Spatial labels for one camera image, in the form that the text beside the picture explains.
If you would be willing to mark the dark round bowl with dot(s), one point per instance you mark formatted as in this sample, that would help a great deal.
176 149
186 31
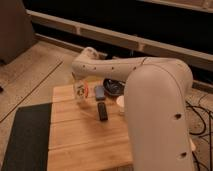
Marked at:
113 87

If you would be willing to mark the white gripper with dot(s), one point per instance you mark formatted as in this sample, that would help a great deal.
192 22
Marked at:
79 78

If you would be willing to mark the black rectangular remote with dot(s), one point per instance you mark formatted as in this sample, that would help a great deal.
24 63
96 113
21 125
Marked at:
103 116

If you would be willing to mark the wooden board table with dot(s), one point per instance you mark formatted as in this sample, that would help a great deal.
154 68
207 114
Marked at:
79 141

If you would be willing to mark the dark grey mat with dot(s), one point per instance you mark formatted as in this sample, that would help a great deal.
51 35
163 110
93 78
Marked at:
27 149

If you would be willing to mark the grey cabinet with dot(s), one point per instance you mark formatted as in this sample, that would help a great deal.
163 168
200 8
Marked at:
16 31

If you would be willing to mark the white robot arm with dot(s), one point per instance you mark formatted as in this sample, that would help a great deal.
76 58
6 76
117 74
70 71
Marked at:
154 106

